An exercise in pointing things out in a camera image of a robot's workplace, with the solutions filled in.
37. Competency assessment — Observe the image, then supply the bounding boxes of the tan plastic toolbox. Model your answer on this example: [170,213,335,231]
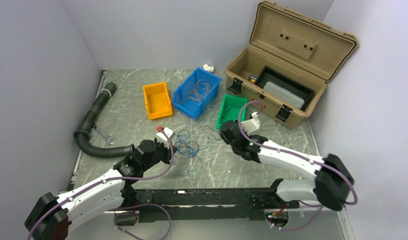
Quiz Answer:
[225,0,358,129]

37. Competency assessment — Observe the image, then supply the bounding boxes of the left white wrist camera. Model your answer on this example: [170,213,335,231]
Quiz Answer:
[156,126,176,147]

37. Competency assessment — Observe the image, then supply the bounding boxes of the green plastic bin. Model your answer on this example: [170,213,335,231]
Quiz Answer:
[216,94,248,130]

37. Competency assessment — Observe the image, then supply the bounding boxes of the black corrugated hose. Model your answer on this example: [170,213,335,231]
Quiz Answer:
[73,82,136,159]

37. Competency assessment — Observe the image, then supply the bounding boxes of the aluminium frame rail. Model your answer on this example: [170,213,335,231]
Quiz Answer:
[44,69,355,240]

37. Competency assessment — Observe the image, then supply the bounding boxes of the black toolbox tray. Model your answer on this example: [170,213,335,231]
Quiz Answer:
[255,66,314,111]

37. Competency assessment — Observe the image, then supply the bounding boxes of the grey plastic case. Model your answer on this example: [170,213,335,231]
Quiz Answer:
[263,82,304,109]

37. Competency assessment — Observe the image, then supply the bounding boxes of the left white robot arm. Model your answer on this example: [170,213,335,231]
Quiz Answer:
[25,131,176,240]

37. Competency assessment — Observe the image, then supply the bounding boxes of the white plastic fitting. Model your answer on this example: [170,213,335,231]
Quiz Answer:
[203,64,214,73]

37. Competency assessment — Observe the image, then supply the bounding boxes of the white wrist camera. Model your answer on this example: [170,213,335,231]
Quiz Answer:
[241,112,261,135]
[156,126,176,147]

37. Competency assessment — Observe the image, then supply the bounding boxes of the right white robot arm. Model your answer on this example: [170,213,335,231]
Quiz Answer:
[220,120,355,211]

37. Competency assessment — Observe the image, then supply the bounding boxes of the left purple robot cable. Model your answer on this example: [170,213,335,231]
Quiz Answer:
[26,129,176,240]

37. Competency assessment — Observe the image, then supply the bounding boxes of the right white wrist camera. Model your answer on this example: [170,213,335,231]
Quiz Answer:
[241,112,261,135]

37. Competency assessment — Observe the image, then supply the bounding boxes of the blue plastic bin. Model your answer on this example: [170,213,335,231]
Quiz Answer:
[172,67,222,120]

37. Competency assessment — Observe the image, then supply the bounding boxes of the blue cable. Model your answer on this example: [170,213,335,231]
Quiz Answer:
[172,129,204,176]

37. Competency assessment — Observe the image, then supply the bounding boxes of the yellow blue battery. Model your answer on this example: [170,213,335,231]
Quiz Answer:
[248,75,257,83]

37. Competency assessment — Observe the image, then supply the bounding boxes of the silver wrench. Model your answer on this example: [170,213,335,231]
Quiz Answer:
[92,123,117,145]

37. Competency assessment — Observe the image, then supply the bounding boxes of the orange plastic bin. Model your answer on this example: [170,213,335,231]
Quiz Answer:
[143,82,174,120]

